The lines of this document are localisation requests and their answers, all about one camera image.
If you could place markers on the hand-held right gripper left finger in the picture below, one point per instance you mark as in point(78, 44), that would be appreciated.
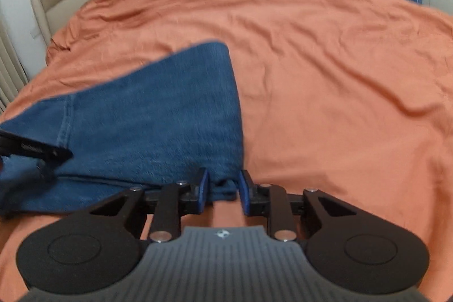
point(203, 190)

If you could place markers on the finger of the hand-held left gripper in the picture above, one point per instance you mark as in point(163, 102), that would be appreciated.
point(44, 171)
point(39, 148)

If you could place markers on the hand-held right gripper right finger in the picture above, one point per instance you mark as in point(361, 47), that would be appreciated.
point(245, 192)

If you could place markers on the blue denim pants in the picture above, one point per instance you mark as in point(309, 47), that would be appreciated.
point(148, 125)

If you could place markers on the beige curtain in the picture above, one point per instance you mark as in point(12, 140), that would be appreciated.
point(10, 68)

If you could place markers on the orange duvet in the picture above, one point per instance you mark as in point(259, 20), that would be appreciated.
point(336, 75)

